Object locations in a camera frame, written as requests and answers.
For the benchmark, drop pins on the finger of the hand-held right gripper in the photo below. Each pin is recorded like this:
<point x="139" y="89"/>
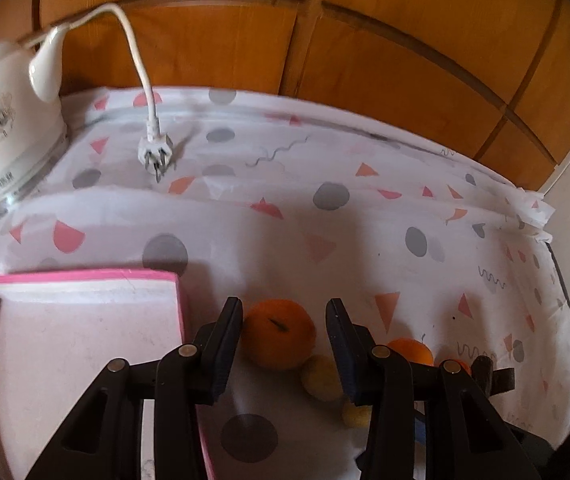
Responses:
<point x="492" y="376"/>
<point x="420" y="432"/>

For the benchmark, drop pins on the pink rimmed tray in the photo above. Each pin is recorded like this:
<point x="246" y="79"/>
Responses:
<point x="75" y="340"/>

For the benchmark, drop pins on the wooden panelled wardrobe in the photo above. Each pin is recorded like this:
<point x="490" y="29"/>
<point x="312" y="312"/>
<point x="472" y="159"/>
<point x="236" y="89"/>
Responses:
<point x="365" y="35"/>

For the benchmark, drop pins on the small yellow round fruit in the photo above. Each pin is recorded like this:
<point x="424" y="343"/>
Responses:
<point x="321" y="377"/>
<point x="352" y="414"/>

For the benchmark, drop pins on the large orange mandarin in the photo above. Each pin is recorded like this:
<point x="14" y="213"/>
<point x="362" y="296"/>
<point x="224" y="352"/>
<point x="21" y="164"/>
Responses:
<point x="277" y="332"/>

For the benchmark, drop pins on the small orange mandarin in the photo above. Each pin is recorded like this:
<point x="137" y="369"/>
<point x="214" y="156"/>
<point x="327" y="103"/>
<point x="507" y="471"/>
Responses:
<point x="461" y="365"/>

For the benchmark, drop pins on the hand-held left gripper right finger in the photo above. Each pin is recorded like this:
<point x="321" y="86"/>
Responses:
<point x="346" y="360"/>

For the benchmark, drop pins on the white ceramic electric kettle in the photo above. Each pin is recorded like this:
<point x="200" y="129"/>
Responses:
<point x="2" y="120"/>

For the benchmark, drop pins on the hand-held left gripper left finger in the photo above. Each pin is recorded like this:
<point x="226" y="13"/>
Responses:
<point x="224" y="345"/>

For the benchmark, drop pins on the white patterned tablecloth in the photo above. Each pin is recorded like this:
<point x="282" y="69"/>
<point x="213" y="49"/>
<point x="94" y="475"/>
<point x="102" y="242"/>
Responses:
<point x="315" y="230"/>

